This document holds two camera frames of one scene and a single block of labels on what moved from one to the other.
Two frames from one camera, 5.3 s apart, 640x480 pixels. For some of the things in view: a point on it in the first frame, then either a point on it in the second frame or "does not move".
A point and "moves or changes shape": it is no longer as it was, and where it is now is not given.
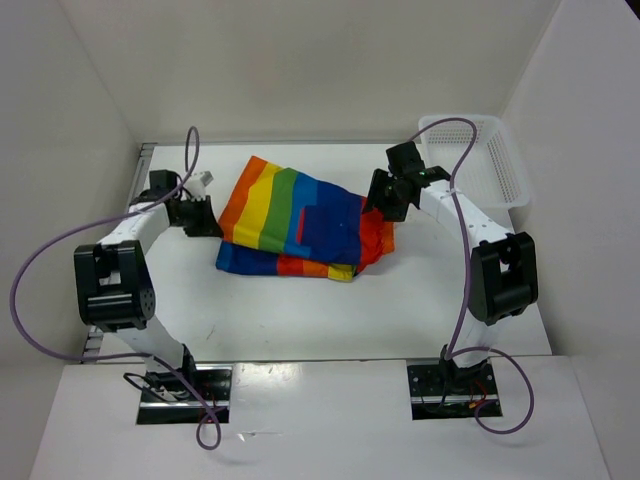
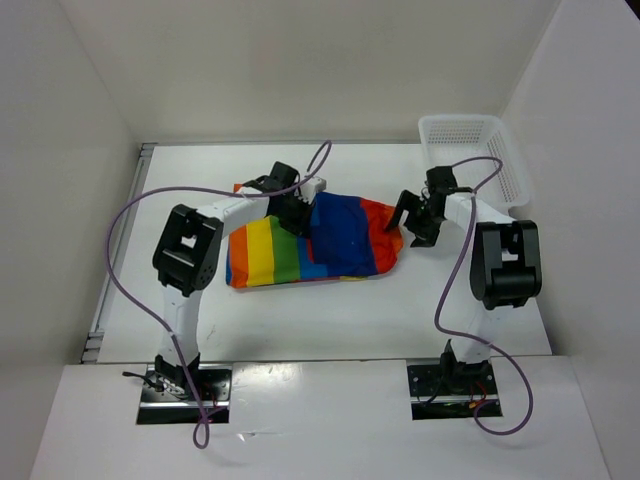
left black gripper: [208, 226] -> [301, 226]
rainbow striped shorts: [282, 222] moves or changes shape
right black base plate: [450, 391] does not move
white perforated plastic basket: [491, 173] does not move
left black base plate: [166, 398] does not move
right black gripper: [379, 181] -> [425, 236]
